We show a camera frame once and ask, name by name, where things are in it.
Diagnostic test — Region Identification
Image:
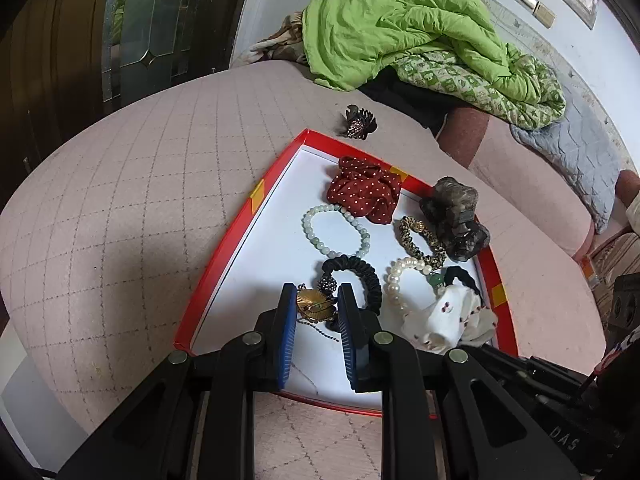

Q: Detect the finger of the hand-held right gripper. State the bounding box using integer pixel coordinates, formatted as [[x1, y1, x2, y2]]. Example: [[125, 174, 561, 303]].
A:
[[470, 345, 597, 402]]

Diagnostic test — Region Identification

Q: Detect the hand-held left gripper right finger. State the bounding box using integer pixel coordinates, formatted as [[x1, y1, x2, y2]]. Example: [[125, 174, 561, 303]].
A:
[[337, 283, 587, 480]]

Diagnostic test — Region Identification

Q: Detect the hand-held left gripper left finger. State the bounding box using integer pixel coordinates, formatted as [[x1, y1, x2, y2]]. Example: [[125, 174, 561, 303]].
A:
[[57, 283, 299, 480]]

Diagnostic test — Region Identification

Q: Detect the gold shell pendant necklace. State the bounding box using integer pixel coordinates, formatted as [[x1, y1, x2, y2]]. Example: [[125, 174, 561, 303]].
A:
[[295, 284, 344, 346]]

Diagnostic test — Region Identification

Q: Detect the black scrunchie with ball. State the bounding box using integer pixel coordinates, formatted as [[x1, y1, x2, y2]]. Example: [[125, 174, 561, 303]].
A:
[[315, 255, 384, 317]]

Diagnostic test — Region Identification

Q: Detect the red shallow tray box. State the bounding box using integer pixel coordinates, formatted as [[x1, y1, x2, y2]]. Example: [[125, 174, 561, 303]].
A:
[[173, 129, 520, 417]]

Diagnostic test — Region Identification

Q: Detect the white pearl bracelet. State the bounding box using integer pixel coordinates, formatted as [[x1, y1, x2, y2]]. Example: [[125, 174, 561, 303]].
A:
[[383, 256, 447, 317]]

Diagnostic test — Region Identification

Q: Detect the white floral scrunchie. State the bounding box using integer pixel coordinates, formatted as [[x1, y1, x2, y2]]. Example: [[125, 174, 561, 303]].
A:
[[400, 284, 500, 354]]

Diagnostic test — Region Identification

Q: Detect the pale green bead bracelet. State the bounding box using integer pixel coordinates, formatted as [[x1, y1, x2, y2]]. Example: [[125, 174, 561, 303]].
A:
[[301, 204, 372, 261]]

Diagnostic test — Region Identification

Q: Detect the thin black hair tie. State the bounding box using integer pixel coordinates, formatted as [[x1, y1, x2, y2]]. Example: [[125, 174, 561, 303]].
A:
[[442, 266, 487, 307]]

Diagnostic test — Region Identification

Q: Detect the leopard print scrunchie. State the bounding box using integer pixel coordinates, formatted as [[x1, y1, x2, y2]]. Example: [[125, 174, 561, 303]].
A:
[[398, 216, 448, 269]]

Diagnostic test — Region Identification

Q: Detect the person's right forearm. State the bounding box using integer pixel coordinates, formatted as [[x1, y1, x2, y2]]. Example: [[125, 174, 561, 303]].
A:
[[592, 322, 640, 386]]

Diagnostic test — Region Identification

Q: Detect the black plastic box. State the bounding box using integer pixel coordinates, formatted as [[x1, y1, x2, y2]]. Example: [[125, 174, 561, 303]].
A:
[[607, 275, 640, 332]]

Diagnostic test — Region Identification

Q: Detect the brown patterned cloth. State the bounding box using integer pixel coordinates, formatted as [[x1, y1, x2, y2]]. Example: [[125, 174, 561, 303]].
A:
[[575, 232, 640, 313]]

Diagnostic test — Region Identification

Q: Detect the red dotted scrunchie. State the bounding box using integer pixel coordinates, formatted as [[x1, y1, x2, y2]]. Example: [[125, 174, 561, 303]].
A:
[[326, 156, 404, 225]]

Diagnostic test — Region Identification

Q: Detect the grey brown fuzzy scrunchie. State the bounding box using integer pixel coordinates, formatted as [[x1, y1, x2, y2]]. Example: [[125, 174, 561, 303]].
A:
[[419, 176, 492, 263]]

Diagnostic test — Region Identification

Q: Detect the long pink bolster pillow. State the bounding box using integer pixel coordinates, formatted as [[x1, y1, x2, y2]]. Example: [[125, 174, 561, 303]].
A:
[[439, 107, 597, 257]]

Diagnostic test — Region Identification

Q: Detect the small pink pillow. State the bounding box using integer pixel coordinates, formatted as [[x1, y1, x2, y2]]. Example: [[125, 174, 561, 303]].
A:
[[617, 170, 640, 212]]

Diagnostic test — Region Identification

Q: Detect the pink quilted bedspread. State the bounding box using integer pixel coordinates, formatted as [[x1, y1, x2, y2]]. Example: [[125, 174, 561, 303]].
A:
[[0, 59, 617, 480]]

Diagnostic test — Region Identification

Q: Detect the dark hair claw clip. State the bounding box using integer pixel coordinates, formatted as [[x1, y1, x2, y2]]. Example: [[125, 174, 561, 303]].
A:
[[340, 104, 377, 140]]

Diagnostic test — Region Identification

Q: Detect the grey quilted pillow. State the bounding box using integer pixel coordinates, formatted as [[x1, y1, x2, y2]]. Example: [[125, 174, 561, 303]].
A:
[[510, 89, 624, 234]]

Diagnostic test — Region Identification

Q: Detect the black cloth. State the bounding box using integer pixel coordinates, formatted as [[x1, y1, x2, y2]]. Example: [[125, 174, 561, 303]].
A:
[[359, 67, 462, 137]]

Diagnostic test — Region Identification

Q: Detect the brown patterned blanket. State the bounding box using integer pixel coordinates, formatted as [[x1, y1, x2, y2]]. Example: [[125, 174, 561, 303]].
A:
[[244, 10, 312, 67]]

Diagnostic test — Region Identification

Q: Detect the green patterned quilt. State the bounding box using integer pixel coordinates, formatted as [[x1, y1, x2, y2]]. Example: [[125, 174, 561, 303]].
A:
[[302, 0, 567, 129]]

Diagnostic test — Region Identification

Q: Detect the wooden door with glass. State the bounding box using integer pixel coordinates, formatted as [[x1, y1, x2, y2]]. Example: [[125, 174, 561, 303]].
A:
[[0, 0, 257, 161]]

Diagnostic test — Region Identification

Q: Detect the tan wall switch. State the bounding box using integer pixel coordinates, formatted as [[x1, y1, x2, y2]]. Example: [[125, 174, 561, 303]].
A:
[[533, 2, 557, 30]]

